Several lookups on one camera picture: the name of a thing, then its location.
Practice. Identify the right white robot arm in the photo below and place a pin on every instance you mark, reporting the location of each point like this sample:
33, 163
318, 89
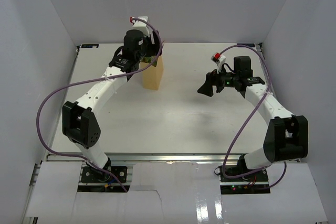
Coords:
286, 138

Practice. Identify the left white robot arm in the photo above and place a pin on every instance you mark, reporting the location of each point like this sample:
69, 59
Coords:
79, 122

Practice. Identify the blue label left corner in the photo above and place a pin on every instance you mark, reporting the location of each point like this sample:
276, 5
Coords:
89, 46

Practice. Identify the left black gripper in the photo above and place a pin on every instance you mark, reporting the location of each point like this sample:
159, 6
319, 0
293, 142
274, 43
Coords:
154, 49

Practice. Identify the blue label corner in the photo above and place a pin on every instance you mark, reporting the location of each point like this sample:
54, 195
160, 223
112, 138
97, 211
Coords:
89, 46
246, 44

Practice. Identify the green chips packet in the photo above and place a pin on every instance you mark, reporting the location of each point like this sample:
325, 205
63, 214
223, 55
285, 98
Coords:
151, 59

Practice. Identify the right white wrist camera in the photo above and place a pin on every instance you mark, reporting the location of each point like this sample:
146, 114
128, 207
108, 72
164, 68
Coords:
219, 60

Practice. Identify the blue label right corner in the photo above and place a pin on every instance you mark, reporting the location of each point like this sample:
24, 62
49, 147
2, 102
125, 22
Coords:
246, 44

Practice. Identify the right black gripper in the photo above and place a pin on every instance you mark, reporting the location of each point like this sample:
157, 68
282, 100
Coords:
213, 78

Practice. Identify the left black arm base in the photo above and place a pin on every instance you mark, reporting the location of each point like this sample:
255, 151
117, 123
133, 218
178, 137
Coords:
91, 175

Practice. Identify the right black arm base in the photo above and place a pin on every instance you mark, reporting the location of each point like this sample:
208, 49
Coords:
256, 183

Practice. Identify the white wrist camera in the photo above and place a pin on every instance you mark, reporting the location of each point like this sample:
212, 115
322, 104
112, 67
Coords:
137, 25
219, 60

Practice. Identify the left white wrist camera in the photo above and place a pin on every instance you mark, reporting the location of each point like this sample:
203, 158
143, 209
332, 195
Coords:
137, 25

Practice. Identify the brown paper bag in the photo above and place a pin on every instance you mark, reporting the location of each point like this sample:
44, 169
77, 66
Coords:
152, 76

